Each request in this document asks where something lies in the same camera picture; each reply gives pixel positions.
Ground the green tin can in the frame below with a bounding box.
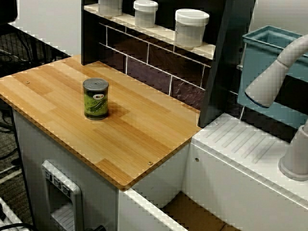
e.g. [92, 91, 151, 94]
[83, 78, 109, 120]

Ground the white sink basin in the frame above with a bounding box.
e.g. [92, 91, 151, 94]
[117, 113, 308, 231]

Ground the white kitchen cabinet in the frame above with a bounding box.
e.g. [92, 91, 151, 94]
[12, 108, 121, 231]

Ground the wooden countertop board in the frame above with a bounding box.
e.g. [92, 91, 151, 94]
[0, 54, 203, 192]

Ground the cream shelf board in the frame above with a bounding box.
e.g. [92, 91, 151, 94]
[83, 4, 216, 60]

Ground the large white lidded jar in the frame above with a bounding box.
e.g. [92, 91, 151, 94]
[175, 9, 210, 48]

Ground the medium white lidded jar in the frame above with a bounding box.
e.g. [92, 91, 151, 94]
[133, 0, 159, 29]

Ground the brown cardboard sheet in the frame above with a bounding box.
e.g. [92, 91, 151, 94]
[163, 192, 241, 231]

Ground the grey dispenser panel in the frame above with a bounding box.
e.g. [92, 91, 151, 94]
[41, 160, 84, 231]

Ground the teal plastic bin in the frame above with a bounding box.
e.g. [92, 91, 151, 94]
[237, 25, 308, 127]

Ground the white plastic jar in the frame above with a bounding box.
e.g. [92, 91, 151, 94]
[98, 0, 123, 17]

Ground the white toy faucet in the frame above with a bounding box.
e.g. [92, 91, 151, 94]
[244, 33, 308, 182]

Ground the white power strip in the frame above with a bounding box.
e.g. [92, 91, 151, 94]
[0, 196, 24, 231]

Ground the black monitor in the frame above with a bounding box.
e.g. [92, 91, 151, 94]
[0, 0, 20, 26]

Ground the wide dark grey hutch post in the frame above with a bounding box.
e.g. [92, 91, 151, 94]
[197, 0, 256, 128]

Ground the narrow dark grey hutch post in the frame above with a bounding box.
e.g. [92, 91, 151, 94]
[81, 0, 100, 66]

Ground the black cable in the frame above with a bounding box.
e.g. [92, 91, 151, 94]
[0, 222, 106, 231]

